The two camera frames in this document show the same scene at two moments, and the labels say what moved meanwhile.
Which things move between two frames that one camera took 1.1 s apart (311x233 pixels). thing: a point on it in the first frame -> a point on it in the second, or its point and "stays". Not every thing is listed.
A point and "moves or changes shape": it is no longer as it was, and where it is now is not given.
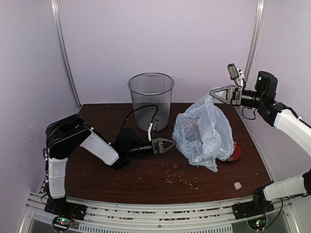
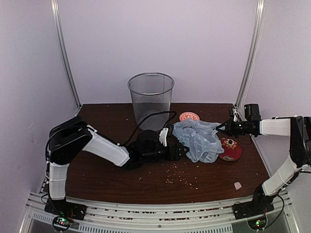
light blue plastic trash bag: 203,134 moves or changes shape
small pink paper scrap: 237,185 stays
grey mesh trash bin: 151,93 stays
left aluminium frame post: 55,5 stays
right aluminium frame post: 257,34 stays
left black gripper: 156,144 -> 176,157
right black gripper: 235,91 -> 229,127
